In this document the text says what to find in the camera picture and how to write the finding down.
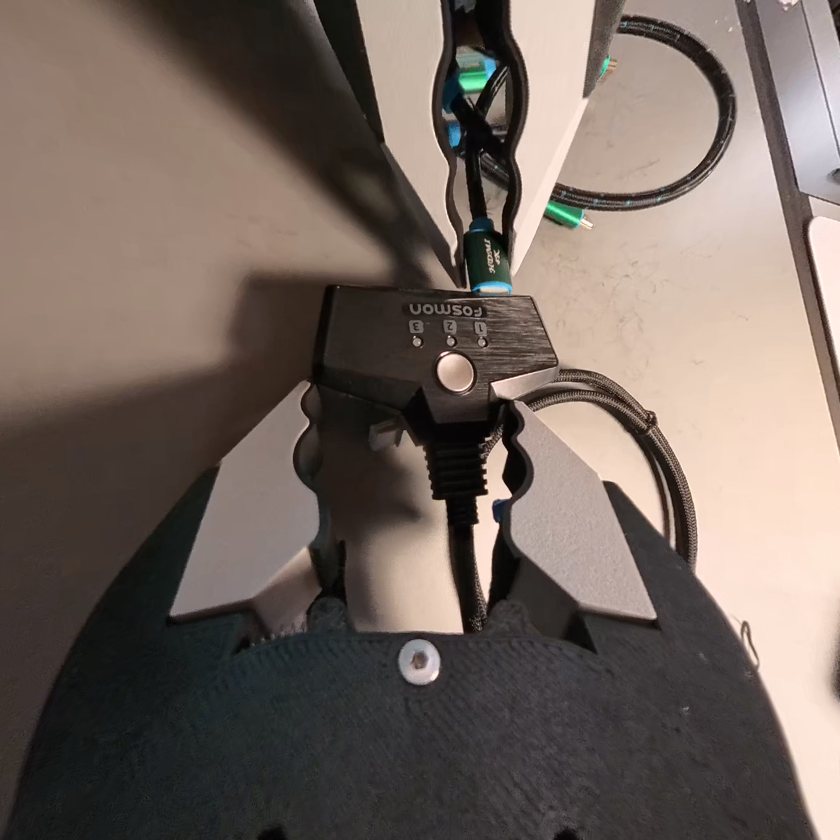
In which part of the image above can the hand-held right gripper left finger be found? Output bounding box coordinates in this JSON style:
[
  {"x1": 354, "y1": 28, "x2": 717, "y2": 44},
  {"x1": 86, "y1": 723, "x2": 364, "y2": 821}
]
[{"x1": 168, "y1": 381, "x2": 349, "y2": 641}]

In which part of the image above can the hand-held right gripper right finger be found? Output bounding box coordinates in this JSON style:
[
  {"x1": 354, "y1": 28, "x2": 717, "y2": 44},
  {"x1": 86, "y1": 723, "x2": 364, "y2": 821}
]
[{"x1": 489, "y1": 400, "x2": 660, "y2": 655}]

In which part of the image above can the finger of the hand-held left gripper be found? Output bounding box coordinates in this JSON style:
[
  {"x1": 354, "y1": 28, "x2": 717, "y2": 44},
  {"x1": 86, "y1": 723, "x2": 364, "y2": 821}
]
[
  {"x1": 357, "y1": 0, "x2": 472, "y2": 287},
  {"x1": 504, "y1": 0, "x2": 622, "y2": 277}
]

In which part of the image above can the grey braided switch cable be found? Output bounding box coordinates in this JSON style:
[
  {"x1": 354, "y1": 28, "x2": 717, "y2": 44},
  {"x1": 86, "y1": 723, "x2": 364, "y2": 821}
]
[{"x1": 367, "y1": 369, "x2": 698, "y2": 636}]

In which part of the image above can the black HDMI switch box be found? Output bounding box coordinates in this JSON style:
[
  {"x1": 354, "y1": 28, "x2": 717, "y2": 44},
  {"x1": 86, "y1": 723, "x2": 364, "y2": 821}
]
[{"x1": 318, "y1": 283, "x2": 561, "y2": 425}]

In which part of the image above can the grey metal plate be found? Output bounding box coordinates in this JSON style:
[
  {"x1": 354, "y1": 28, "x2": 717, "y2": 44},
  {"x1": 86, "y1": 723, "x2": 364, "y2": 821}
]
[{"x1": 748, "y1": 0, "x2": 840, "y2": 221}]

